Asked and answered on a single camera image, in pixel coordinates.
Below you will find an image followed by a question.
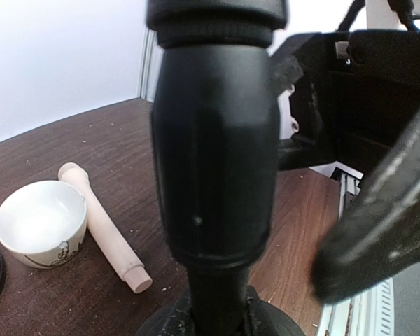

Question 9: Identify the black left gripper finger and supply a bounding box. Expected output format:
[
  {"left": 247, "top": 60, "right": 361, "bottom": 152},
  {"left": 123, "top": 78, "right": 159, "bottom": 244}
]
[{"left": 311, "top": 109, "right": 420, "bottom": 302}]

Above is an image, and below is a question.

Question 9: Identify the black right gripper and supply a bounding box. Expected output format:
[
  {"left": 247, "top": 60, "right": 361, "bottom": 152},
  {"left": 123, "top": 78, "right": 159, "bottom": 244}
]
[{"left": 272, "top": 29, "right": 420, "bottom": 172}]

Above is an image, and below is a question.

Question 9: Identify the beige microphone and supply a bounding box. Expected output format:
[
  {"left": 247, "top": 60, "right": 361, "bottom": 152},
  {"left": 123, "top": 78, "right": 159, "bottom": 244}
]
[{"left": 57, "top": 162, "right": 153, "bottom": 294}]

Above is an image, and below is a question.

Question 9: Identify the white ceramic bowl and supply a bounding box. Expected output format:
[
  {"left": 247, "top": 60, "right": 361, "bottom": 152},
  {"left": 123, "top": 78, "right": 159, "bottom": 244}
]
[{"left": 0, "top": 180, "right": 88, "bottom": 269}]

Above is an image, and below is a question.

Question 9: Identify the metal front rail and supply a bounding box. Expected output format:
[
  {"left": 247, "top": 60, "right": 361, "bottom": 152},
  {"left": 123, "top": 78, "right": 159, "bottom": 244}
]
[{"left": 314, "top": 164, "right": 396, "bottom": 336}]

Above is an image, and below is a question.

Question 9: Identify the right aluminium frame post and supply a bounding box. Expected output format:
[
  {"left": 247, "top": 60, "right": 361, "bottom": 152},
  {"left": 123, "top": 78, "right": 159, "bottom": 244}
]
[{"left": 138, "top": 27, "right": 157, "bottom": 100}]

